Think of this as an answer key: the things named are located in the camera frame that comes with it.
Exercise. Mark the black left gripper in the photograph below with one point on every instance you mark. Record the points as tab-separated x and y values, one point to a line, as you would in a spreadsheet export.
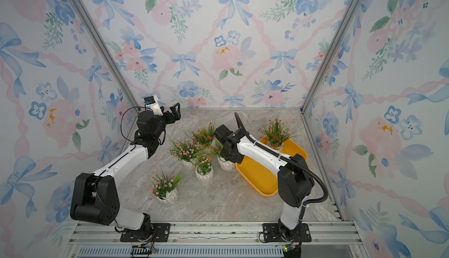
176	115

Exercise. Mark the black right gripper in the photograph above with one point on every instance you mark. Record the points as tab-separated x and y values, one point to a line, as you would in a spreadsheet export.
222	132

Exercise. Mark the potted plant orange red flowers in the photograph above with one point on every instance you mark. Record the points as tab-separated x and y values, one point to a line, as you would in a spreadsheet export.
224	164

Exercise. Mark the potted plant pink white pot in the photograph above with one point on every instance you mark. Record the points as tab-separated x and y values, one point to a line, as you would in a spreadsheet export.
203	169

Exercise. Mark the yellow storage box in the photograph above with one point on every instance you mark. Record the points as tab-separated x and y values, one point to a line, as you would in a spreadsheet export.
260	178

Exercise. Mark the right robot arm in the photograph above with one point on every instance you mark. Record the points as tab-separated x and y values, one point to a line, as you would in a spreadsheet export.
294	182

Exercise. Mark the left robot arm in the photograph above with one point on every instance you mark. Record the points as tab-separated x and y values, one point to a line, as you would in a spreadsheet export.
95	196

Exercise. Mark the potted plant pink flowers centre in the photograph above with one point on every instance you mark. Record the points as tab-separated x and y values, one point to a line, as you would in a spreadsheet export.
185	152

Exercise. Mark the potted plant pink front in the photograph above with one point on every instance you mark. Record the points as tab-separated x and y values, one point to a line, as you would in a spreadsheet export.
165	188

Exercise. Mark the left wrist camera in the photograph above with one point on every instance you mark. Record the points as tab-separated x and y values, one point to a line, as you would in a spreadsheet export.
152	103

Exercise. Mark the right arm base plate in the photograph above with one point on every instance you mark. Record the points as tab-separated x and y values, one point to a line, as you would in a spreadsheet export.
286	232

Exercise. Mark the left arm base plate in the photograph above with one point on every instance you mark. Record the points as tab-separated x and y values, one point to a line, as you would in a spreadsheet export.
154	232

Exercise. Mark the aluminium front rail frame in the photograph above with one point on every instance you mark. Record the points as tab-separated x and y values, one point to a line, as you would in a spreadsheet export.
320	239

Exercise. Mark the aluminium corner post left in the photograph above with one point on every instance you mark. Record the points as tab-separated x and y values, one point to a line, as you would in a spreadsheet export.
101	47

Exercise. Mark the aluminium corner post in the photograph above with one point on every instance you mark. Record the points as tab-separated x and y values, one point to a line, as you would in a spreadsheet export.
101	47
334	47

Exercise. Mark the aluminium corner post right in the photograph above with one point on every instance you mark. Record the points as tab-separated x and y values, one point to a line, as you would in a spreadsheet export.
334	47

